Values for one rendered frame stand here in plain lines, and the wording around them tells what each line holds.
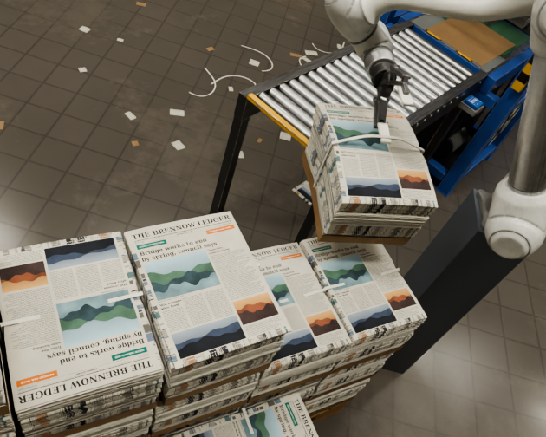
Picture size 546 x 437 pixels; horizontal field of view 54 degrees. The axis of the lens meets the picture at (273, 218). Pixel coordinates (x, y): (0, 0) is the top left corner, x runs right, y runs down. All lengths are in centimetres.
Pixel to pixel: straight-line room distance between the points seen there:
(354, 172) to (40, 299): 85
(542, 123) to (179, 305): 97
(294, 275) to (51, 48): 252
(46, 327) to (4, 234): 151
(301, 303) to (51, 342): 72
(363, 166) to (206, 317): 61
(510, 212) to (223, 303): 82
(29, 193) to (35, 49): 117
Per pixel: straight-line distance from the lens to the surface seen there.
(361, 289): 170
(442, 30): 333
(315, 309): 160
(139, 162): 299
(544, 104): 145
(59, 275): 128
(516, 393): 294
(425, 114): 257
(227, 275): 130
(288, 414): 169
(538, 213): 159
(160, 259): 130
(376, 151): 157
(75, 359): 118
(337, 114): 166
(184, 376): 124
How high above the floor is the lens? 213
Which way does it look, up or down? 48 degrees down
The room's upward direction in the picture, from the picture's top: 22 degrees clockwise
